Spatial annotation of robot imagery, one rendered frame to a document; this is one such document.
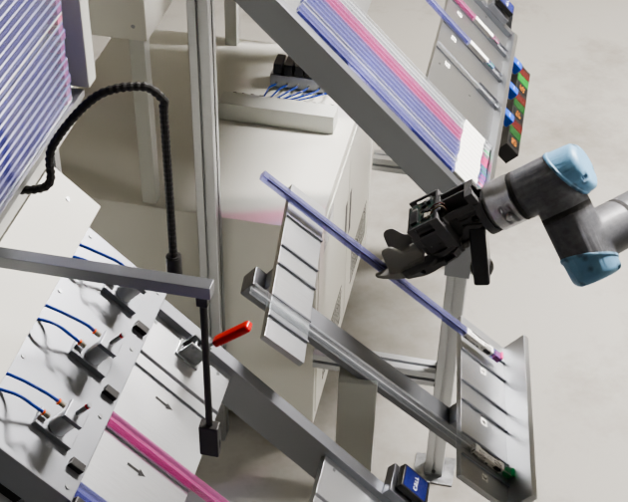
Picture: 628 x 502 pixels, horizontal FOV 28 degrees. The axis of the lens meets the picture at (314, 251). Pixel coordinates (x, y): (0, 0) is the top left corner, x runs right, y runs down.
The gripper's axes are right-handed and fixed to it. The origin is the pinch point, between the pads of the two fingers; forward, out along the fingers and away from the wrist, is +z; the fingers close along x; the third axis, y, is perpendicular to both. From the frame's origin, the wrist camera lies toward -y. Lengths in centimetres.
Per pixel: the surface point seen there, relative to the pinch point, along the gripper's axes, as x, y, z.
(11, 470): 65, 42, 14
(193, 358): 33.4, 23.3, 11.8
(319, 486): 37.9, -1.2, 8.9
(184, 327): 30.0, 26.0, 11.9
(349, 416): 14.4, -11.8, 13.8
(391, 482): 32.2, -10.7, 4.1
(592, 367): -78, -105, 15
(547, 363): -78, -98, 24
